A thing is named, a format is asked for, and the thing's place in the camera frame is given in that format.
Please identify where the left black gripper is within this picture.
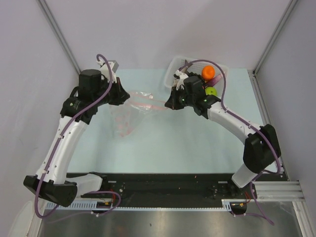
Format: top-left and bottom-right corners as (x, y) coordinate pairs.
(92, 77), (129, 106)

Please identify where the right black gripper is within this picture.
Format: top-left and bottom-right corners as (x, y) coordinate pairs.
(166, 86), (195, 110)

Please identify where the clear zip top bag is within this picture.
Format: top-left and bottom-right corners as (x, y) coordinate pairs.
(110, 91), (167, 137)

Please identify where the grey toy fish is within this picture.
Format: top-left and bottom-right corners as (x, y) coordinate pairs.
(179, 60), (192, 74)

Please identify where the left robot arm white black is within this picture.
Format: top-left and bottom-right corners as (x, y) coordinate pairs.
(23, 66), (130, 207)

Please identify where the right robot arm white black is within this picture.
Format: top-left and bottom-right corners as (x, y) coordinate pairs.
(165, 75), (281, 198)

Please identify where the dark toy grape bunch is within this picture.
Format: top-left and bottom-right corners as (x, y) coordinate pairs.
(186, 72), (205, 83)

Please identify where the green toy apple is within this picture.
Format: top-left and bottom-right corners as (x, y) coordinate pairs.
(205, 86), (217, 96)

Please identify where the white plastic basket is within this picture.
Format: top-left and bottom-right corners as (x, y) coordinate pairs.
(164, 56), (224, 94)

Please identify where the purple toy eggplant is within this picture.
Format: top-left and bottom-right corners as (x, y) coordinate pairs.
(206, 74), (223, 87)

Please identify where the orange toy tangerine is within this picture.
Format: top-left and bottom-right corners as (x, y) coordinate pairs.
(201, 65), (215, 81)

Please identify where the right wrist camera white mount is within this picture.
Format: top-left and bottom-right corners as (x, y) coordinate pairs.
(172, 70), (188, 90)

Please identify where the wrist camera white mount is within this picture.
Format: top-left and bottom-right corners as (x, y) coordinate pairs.
(96, 59), (119, 79)
(172, 70), (188, 90)

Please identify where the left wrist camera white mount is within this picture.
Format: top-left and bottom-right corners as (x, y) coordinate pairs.
(96, 59), (119, 79)

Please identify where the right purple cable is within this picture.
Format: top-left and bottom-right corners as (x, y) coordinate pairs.
(179, 59), (283, 225)

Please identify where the purple cable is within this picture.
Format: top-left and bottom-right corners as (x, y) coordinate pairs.
(179, 59), (283, 225)
(34, 53), (117, 224)

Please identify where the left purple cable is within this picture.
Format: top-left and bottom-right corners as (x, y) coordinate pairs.
(34, 53), (117, 224)

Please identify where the right aluminium side rail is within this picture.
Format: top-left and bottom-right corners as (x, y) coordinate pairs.
(248, 70), (286, 175)

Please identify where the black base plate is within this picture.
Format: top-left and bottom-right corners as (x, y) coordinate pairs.
(66, 172), (289, 208)

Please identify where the left aluminium corner post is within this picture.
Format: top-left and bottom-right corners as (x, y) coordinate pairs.
(36, 0), (81, 75)

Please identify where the aluminium corner post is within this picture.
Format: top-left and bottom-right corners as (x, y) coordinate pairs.
(252, 0), (300, 76)
(36, 0), (81, 75)

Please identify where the white slotted cable duct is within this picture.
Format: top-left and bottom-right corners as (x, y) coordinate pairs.
(57, 199), (247, 212)

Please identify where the aluminium front rail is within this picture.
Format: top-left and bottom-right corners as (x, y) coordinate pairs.
(34, 180), (303, 213)

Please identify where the right aluminium corner post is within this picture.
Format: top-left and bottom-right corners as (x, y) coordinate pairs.
(252, 0), (300, 76)

